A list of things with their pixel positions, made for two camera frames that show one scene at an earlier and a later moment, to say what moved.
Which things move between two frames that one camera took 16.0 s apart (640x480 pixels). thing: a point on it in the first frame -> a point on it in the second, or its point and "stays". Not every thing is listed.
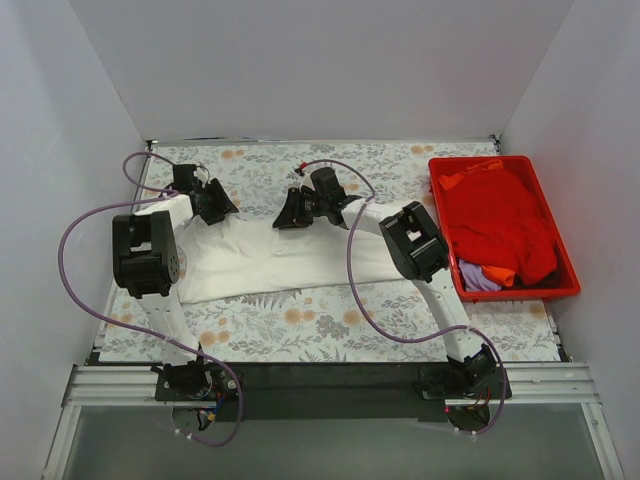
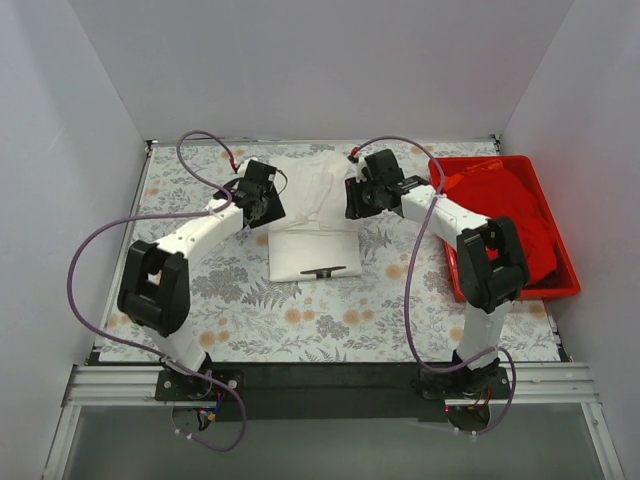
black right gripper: (299, 206) -> (353, 198)
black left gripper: (214, 201) -> (273, 198)
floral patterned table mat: (402, 321) stays
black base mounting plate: (332, 391) stays
